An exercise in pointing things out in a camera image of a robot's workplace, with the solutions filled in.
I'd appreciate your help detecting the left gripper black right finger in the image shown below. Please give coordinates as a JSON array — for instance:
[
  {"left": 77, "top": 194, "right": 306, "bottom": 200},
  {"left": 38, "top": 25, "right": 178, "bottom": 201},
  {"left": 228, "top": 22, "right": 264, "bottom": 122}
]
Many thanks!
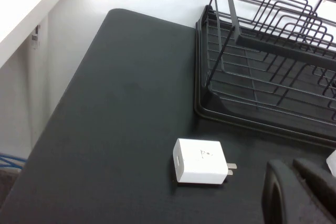
[{"left": 292, "top": 157, "right": 336, "bottom": 224}]

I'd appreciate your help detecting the white side cabinet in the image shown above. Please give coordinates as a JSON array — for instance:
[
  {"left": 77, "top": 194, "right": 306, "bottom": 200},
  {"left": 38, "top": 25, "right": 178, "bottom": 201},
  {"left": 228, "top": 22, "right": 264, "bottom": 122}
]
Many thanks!
[{"left": 0, "top": 0, "right": 82, "bottom": 67}]

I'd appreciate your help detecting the blue cable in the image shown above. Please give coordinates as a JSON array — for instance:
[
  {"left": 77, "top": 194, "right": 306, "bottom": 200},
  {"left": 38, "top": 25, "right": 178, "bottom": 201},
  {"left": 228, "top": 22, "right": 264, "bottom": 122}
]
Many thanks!
[{"left": 0, "top": 153, "right": 27, "bottom": 174}]

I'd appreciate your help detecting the small metal bracket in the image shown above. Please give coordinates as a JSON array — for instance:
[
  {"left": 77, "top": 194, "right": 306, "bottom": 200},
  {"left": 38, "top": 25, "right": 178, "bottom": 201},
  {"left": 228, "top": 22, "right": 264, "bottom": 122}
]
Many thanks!
[{"left": 31, "top": 24, "right": 41, "bottom": 49}]

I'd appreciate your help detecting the black wire dish rack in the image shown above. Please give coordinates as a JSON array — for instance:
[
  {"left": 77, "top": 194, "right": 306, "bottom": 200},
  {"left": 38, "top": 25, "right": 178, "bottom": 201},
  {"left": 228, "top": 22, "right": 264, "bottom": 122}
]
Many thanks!
[{"left": 207, "top": 0, "right": 336, "bottom": 122}]

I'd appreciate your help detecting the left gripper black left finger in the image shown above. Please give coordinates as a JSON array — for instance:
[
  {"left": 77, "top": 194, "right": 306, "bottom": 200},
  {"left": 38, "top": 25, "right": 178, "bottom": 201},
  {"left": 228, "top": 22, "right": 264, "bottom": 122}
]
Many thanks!
[{"left": 261, "top": 159, "right": 320, "bottom": 224}]

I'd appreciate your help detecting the white USB wall charger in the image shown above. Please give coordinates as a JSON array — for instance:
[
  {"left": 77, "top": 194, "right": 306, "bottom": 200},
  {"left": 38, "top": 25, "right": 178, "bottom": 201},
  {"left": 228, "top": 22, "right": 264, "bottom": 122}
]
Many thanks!
[{"left": 172, "top": 137, "right": 238, "bottom": 185}]

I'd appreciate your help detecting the small white block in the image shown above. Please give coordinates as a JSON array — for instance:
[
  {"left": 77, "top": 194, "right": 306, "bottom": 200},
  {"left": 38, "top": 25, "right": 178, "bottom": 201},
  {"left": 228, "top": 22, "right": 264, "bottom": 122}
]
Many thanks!
[{"left": 325, "top": 150, "right": 336, "bottom": 177}]

